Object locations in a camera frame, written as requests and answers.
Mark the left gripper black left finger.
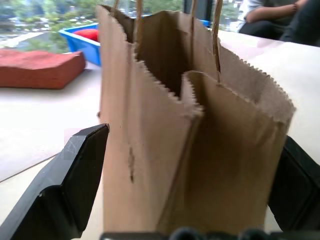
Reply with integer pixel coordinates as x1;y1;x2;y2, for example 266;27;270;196
0;122;111;240

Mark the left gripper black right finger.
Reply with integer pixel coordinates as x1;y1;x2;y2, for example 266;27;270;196
268;135;320;232

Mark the brown paper bag with handles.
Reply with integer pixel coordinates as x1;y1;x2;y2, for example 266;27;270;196
95;0;297;236

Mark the red brick-shaped block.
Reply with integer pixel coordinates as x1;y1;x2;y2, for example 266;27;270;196
0;48;87;90

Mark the blue plastic tray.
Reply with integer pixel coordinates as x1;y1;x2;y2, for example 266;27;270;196
58;19;210;67

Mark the red plush strawberry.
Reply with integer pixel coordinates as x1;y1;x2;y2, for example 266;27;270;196
72;28;99;42

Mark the person in dark clothes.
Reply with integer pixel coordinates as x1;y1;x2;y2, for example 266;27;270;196
279;0;320;47

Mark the seated person in white shirt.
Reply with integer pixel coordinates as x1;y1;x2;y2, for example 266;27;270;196
236;0;309;41

